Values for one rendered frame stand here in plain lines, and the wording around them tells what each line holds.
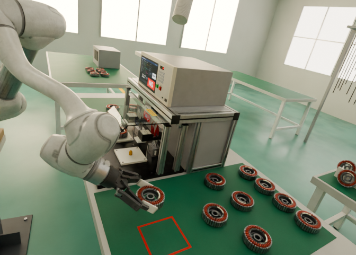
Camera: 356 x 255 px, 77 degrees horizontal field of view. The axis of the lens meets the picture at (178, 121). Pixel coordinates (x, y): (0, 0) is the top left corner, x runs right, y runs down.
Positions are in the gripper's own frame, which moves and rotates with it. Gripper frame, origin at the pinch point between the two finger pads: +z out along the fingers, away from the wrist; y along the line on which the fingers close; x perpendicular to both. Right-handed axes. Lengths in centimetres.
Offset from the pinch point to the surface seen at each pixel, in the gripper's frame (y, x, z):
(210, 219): -3.4, -5.7, 27.6
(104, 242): -7.7, 19.6, -6.2
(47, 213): 80, 107, -4
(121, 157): 41.9, 13.8, -3.2
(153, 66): 61, -35, -18
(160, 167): 28.3, 0.4, 11.2
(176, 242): -10.1, 5.3, 16.1
